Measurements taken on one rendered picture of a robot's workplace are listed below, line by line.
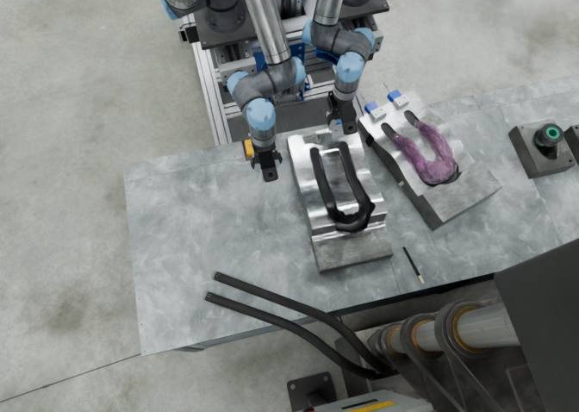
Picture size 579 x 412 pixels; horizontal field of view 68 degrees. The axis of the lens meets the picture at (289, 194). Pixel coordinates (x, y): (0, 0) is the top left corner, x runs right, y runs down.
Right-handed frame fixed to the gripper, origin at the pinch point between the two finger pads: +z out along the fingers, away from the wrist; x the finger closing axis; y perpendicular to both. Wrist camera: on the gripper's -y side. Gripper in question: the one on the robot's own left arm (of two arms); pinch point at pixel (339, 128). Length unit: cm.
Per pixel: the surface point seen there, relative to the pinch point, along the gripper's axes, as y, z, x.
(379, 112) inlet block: 4.9, 3.1, -17.5
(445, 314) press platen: -71, -62, 8
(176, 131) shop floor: 68, 91, 72
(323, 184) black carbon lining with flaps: -19.0, 3.2, 10.6
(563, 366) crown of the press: -79, -96, 12
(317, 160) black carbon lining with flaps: -9.4, 3.1, 10.4
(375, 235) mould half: -40.4, 5.2, -2.4
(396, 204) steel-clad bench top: -29.6, 11.2, -15.2
